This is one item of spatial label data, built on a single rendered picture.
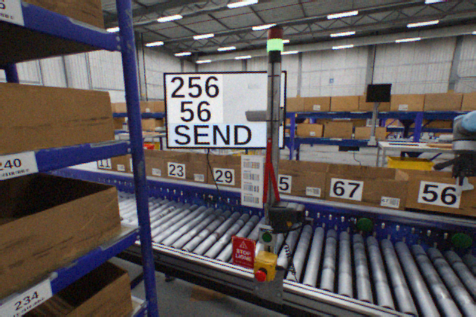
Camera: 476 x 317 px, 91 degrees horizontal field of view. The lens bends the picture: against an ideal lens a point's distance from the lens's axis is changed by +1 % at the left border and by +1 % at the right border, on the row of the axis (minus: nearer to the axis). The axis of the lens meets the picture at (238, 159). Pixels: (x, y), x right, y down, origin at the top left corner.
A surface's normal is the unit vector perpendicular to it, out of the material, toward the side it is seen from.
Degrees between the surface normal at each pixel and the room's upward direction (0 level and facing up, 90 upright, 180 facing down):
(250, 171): 90
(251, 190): 90
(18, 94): 90
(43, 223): 90
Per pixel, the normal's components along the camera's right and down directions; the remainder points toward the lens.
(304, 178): -0.40, 0.19
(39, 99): 0.91, 0.08
